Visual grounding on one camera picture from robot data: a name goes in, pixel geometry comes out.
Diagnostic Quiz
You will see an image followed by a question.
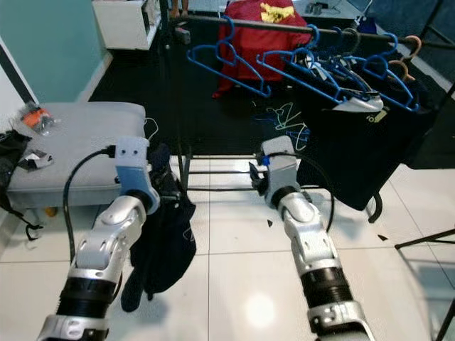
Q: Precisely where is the yellow cloth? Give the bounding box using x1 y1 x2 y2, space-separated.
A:
259 2 294 23

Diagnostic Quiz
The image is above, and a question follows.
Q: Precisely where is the grey upholstered ottoman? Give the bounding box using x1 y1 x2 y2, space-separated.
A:
4 102 149 214

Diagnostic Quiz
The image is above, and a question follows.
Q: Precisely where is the blue plastic hanger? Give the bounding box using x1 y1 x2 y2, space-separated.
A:
256 25 342 106
187 16 272 98
355 32 420 112

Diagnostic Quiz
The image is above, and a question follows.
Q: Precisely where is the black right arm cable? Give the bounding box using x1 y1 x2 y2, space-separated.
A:
288 151 336 235

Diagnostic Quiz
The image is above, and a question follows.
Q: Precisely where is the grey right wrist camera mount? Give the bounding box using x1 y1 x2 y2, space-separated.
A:
259 135 301 207

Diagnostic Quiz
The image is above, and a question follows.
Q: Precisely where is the navy blue shirt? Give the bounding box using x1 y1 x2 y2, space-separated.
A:
121 144 196 313

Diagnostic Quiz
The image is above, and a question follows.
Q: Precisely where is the blue wire hanger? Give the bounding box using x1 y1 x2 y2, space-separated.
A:
263 114 299 150

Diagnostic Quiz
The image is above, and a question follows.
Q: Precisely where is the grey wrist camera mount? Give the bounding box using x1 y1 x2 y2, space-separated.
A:
259 135 301 207
115 136 157 210

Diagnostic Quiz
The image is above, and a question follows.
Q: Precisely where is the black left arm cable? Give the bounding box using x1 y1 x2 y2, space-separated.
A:
60 146 120 267

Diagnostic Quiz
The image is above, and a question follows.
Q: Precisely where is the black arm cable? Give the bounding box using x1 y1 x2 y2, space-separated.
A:
60 146 120 267
288 151 336 235

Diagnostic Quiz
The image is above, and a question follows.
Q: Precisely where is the black metal clothes rack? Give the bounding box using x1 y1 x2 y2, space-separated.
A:
174 0 455 224

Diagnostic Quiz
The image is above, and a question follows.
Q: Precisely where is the black and white packet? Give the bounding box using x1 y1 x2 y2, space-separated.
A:
25 151 56 171

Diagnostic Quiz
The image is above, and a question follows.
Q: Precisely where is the white cabinet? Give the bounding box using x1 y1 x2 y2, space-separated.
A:
91 0 163 50

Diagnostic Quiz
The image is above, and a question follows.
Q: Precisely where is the black metal stand leg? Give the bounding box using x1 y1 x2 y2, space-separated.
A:
395 227 455 249

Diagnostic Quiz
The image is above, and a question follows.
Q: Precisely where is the wooden hanger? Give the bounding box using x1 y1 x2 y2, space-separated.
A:
387 34 424 80

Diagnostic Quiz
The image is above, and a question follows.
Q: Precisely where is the pale green wire hanger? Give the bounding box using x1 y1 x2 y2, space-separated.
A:
270 103 310 150

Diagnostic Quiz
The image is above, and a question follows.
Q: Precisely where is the light grey folded garment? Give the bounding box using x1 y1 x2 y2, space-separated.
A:
338 94 385 113

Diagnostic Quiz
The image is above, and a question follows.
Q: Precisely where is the orange packet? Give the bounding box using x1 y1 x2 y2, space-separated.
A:
20 103 59 136

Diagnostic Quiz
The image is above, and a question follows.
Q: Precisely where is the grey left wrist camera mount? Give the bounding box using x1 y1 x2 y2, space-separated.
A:
115 136 157 210

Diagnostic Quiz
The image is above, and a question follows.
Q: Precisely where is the black strap bag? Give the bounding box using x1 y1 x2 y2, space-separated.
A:
0 131 43 241

